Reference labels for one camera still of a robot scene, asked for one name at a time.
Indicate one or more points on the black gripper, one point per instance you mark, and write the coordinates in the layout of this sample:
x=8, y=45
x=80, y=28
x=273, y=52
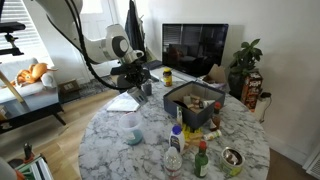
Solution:
x=131, y=75

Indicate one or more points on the metallic cup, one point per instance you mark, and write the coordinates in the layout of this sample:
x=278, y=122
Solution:
x=138, y=95

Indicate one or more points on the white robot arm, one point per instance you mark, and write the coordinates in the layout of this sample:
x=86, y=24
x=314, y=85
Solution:
x=65, y=17

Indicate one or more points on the dark grey cup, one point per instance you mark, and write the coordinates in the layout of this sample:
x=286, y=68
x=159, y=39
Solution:
x=147, y=88

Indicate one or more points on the translucent plastic cup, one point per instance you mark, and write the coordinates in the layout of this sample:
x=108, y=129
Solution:
x=130, y=124

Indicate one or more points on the white folded napkin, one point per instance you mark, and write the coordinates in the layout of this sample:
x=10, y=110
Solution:
x=123, y=103

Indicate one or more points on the yellow-lid supplement jar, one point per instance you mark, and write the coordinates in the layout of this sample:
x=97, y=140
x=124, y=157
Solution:
x=167, y=77

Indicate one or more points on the black television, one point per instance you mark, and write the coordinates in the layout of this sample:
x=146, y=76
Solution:
x=193, y=48

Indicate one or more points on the dark blue box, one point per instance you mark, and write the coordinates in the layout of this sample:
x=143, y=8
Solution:
x=196, y=101

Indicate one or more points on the white blue-capped bottle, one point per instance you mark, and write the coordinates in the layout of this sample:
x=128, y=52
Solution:
x=176, y=138

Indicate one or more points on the yellow packet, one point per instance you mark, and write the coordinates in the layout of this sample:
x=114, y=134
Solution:
x=192, y=137

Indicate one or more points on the small red-capped sauce bottle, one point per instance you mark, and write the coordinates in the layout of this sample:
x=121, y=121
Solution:
x=216, y=119

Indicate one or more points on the clear water bottle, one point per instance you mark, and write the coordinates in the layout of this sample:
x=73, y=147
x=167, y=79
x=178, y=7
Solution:
x=172, y=164

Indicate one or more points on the small white tube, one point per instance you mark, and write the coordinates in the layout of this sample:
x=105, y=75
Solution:
x=212, y=135

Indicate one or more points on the orange plush toy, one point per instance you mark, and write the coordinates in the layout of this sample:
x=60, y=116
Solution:
x=35, y=72

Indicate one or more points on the potted green plant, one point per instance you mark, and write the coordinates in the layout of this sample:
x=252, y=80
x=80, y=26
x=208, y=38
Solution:
x=244, y=61

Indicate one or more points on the green glass bottle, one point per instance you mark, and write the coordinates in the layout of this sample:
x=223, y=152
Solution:
x=201, y=161

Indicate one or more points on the orange snack box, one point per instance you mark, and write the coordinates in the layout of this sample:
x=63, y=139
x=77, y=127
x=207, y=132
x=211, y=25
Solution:
x=251, y=90

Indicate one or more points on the black coffee table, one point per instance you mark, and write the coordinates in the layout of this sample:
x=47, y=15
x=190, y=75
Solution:
x=35, y=107

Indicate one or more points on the open green tin can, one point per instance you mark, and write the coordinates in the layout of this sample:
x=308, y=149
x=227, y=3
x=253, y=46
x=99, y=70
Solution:
x=231, y=161

